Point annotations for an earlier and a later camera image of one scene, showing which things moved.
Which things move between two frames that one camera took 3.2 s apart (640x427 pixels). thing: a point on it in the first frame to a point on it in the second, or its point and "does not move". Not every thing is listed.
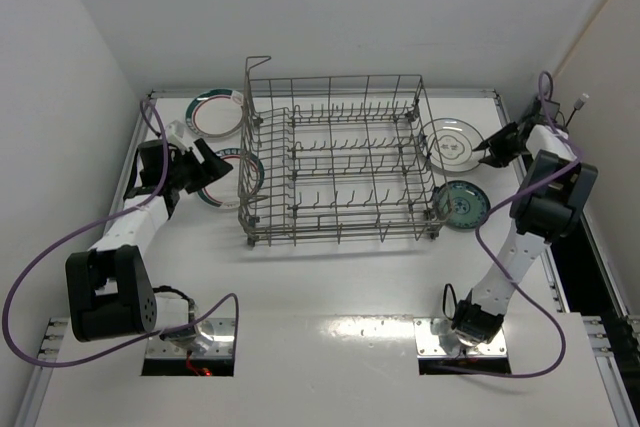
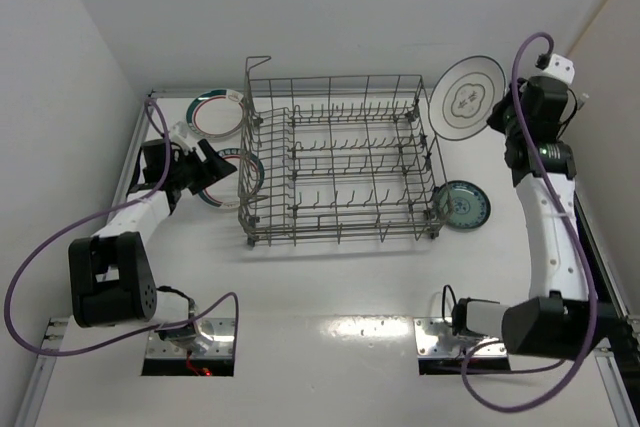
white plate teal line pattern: x=447 y=144 to x=465 y=96
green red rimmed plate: x=239 y=185 does not move
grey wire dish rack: x=338 y=160 does not move
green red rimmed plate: x=215 y=113 does not move
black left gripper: x=195 y=170 does not move
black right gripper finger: x=497 y=138 to x=497 y=118
